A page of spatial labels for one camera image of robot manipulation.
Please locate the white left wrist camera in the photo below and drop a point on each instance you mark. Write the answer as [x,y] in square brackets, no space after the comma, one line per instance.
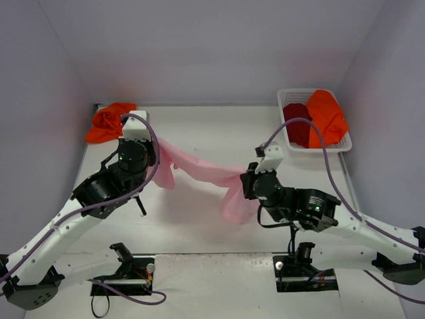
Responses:
[133,129]

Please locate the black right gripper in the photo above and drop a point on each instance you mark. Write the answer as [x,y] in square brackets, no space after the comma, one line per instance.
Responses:
[248,183]

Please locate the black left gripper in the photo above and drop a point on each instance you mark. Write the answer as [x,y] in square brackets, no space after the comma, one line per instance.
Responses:
[151,154]

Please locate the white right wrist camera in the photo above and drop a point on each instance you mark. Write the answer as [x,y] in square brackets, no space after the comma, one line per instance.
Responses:
[270,156]

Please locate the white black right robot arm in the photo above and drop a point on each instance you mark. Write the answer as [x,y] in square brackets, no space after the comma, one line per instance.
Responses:
[397,253]

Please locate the pink t shirt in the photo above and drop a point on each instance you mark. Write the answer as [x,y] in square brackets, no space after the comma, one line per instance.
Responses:
[234,207]

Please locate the orange t shirt on table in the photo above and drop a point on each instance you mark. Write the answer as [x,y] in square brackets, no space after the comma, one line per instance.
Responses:
[107,124]

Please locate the white plastic basket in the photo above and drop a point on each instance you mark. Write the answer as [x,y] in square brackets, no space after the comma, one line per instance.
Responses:
[301,95]

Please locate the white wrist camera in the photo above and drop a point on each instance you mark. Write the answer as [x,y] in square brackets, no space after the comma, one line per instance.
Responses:
[133,129]
[270,156]

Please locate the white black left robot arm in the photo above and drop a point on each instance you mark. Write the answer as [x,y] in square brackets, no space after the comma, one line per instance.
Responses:
[33,275]

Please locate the orange t shirt in basket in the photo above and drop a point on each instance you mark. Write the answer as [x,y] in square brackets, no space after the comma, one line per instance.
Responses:
[327,116]

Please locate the dark red t shirt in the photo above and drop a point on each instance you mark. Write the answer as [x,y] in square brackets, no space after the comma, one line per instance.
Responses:
[298,132]

